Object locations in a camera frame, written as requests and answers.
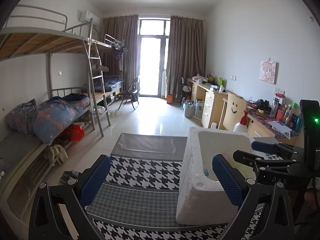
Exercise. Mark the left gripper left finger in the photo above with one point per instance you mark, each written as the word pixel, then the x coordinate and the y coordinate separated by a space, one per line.
pixel 46 219

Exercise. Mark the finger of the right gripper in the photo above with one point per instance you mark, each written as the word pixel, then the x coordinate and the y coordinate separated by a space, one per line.
pixel 247 159
pixel 279 149

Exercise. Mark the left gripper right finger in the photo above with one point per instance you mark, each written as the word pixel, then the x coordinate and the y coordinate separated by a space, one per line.
pixel 276 219

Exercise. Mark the white styrofoam box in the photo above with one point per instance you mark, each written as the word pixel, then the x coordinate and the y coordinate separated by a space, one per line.
pixel 201 198

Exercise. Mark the white papers on desk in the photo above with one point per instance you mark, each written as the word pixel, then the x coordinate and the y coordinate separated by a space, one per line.
pixel 281 128

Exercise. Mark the wooden desk with drawers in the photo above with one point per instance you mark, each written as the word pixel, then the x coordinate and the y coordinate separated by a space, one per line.
pixel 257 123

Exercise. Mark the white red pump lotion bottle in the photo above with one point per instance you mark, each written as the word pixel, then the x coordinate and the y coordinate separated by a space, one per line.
pixel 241 126

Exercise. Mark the teal bottles on desk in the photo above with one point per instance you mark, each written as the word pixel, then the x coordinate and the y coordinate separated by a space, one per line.
pixel 295 123

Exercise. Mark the smiley face wooden chair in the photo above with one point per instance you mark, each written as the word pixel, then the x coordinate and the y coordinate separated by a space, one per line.
pixel 232 111

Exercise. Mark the white waste bin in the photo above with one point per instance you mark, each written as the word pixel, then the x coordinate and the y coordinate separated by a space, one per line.
pixel 189 109

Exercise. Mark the houndstooth table mat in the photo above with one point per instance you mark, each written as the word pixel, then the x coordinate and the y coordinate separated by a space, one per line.
pixel 138 199

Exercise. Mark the red plastic bag under bed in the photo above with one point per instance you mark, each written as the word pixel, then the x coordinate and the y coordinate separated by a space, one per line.
pixel 73 133

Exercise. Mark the blue plaid quilt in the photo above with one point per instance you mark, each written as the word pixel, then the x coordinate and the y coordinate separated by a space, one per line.
pixel 49 119

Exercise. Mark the brown curtain right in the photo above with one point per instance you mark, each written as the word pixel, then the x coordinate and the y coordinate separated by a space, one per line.
pixel 186 51

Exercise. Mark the black folding chair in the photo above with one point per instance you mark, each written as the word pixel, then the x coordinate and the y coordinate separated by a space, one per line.
pixel 131 94

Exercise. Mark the metal bed ladder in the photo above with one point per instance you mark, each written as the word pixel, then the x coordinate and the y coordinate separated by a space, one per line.
pixel 96 86

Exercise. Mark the metal bunk bed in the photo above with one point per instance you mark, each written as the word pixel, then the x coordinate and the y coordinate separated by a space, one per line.
pixel 41 57

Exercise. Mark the white air conditioner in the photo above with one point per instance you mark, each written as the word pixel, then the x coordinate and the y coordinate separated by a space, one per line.
pixel 86 17

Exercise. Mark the pink anime wall picture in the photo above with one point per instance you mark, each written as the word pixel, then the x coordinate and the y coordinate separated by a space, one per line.
pixel 268 71

